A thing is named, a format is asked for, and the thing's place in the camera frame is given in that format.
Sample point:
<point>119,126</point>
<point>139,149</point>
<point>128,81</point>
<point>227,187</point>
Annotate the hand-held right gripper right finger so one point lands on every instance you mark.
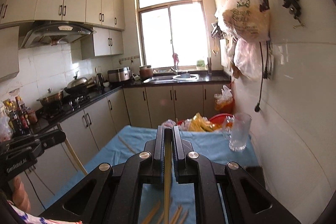
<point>175,163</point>

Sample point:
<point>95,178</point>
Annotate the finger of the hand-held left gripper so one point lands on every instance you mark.
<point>52,138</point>

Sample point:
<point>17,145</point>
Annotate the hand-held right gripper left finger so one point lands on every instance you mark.
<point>158,169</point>

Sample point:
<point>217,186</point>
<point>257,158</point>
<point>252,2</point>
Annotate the hanging kitchen utensils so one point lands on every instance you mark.
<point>216,35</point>

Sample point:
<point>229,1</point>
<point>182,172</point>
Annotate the person's left hand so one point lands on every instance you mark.
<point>21,195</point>

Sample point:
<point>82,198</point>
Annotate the blue tablecloth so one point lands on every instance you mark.
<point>207,145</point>

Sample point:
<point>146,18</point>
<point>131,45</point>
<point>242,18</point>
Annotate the black gas stove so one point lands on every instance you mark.
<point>71,103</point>

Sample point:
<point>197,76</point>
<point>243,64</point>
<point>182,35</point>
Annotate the steel pot with glass lid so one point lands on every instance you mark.
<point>51,98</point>

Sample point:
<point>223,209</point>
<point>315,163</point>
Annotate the crumpled white plastic bag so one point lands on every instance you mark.
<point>169,123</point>

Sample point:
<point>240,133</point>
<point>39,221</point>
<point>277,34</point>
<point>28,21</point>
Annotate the yellow plastic bag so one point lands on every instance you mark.
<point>200,124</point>

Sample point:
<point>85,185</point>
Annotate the person's patterned clothing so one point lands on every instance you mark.
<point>39,218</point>

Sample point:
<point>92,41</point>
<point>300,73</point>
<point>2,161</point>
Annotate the steel wok with lid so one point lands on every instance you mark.
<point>78,82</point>

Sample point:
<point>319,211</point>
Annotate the red plastic basin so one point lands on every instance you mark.
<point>220,119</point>

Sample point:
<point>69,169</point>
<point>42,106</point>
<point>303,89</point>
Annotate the cream base cabinets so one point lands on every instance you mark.
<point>160,100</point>

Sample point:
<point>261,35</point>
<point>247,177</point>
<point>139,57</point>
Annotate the black kitchen countertop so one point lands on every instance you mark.
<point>105,91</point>

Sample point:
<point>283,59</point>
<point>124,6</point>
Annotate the clear glass mug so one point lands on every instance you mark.
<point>240,134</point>

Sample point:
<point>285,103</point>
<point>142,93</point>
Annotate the steel kettle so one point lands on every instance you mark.
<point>99,80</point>

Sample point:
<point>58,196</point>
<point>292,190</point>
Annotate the orange plastic bag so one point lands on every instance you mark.
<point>223,103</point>

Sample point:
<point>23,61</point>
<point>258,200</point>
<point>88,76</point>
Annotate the steel sink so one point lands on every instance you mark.
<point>162,79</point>

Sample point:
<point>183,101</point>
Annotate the grey pot with lid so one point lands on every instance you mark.
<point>183,75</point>

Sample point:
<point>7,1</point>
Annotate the silver rice cooker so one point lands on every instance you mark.
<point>119,74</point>

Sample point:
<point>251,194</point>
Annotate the brown clay pot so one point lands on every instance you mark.
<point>146,72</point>

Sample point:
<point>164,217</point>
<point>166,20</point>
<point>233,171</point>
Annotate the green container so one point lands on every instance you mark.
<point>201,64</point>

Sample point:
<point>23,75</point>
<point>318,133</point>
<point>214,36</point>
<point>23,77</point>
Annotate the faucet with pink cloth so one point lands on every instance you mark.
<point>176,58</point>

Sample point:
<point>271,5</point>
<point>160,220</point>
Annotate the steel range hood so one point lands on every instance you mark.
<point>60,29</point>

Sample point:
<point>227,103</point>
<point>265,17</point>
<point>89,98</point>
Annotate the white cutting board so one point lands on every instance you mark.
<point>224,53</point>

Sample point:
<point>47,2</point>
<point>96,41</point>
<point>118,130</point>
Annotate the kitchen window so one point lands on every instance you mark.
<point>170,24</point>

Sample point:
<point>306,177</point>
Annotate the white printed plastic bag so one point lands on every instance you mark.
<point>246,16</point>

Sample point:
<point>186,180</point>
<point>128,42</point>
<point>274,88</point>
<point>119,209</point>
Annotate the short cream wall cabinet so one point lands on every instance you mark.
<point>102,41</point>

